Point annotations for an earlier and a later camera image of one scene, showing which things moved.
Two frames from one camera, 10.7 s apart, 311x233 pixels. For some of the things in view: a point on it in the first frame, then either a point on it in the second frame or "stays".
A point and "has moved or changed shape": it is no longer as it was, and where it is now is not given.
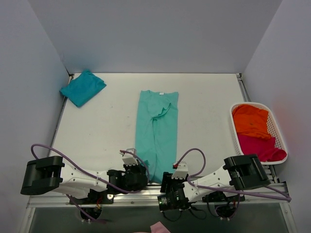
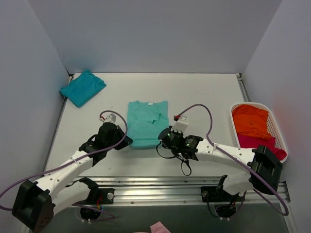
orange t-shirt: [250, 120] stays
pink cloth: [159, 227] stays
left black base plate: [95, 197] stays
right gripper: [166, 182] → [163, 135]
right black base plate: [220, 196] stays
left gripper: [140, 175] → [124, 140]
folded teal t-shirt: [82, 88] stays
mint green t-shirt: [156, 141] has moved or changed shape
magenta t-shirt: [265, 149] stays
